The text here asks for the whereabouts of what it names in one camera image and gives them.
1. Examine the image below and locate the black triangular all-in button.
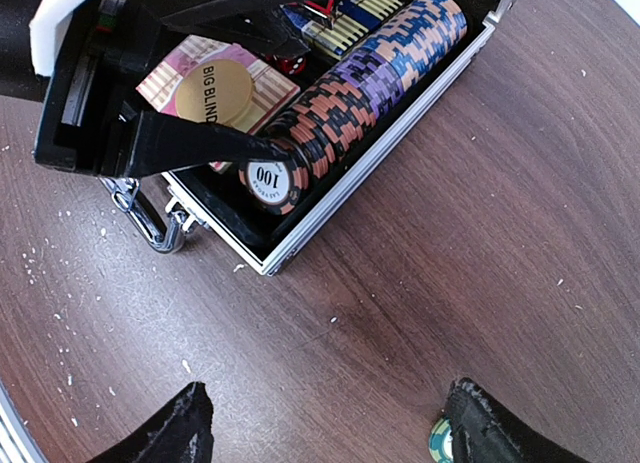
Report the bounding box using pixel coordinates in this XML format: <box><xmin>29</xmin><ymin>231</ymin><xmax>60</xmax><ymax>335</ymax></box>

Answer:
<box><xmin>301</xmin><ymin>0</ymin><xmax>336</xmax><ymax>20</ymax></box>

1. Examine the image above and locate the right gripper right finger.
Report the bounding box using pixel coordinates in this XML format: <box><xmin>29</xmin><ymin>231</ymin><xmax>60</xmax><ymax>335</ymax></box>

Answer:
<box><xmin>444</xmin><ymin>377</ymin><xmax>587</xmax><ymax>463</ymax></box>

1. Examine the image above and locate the red die front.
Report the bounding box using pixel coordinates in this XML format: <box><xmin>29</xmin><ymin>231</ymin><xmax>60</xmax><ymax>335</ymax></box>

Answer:
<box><xmin>271</xmin><ymin>55</ymin><xmax>307</xmax><ymax>76</ymax></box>

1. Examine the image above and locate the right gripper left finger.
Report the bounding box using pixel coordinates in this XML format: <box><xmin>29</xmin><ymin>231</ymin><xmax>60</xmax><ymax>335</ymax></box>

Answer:
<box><xmin>91</xmin><ymin>381</ymin><xmax>214</xmax><ymax>463</ymax></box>

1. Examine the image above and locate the aluminium poker case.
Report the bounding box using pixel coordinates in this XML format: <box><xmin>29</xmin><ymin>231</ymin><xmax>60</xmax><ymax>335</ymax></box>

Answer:
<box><xmin>104</xmin><ymin>0</ymin><xmax>515</xmax><ymax>276</ymax></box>

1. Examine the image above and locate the red Texas Hold'em card box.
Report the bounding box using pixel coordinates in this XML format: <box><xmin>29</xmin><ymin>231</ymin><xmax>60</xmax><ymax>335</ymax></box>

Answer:
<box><xmin>135</xmin><ymin>34</ymin><xmax>301</xmax><ymax>173</ymax></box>

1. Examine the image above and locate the orange black chip stack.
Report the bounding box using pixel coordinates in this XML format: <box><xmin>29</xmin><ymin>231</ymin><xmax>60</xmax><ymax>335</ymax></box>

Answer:
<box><xmin>264</xmin><ymin>73</ymin><xmax>377</xmax><ymax>164</ymax></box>

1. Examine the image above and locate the black poker chip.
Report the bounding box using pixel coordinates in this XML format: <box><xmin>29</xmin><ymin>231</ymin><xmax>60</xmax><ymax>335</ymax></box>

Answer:
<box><xmin>238</xmin><ymin>138</ymin><xmax>311</xmax><ymax>215</ymax></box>

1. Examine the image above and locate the blue card deck box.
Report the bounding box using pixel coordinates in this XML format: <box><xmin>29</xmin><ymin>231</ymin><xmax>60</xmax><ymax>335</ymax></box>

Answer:
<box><xmin>281</xmin><ymin>0</ymin><xmax>405</xmax><ymax>60</ymax></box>

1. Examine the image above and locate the green poker chip right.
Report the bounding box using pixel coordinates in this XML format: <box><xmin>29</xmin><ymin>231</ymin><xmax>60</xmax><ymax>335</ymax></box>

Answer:
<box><xmin>428</xmin><ymin>417</ymin><xmax>453</xmax><ymax>463</ymax></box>

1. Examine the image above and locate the yellow round button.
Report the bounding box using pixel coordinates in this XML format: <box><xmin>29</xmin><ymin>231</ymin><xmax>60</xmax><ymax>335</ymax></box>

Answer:
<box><xmin>174</xmin><ymin>59</ymin><xmax>253</xmax><ymax>124</ymax></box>

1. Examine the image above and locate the aluminium front rail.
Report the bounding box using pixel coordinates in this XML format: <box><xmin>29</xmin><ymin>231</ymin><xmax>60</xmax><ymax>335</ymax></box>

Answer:
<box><xmin>0</xmin><ymin>385</ymin><xmax>47</xmax><ymax>463</ymax></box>

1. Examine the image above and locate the purple chip stack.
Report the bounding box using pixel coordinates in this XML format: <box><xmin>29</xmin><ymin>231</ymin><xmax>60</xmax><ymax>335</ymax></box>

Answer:
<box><xmin>331</xmin><ymin>47</ymin><xmax>405</xmax><ymax>120</ymax></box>

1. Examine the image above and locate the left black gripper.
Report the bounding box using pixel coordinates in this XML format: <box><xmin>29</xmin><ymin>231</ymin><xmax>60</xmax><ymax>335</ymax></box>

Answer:
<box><xmin>34</xmin><ymin>0</ymin><xmax>309</xmax><ymax>178</ymax></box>

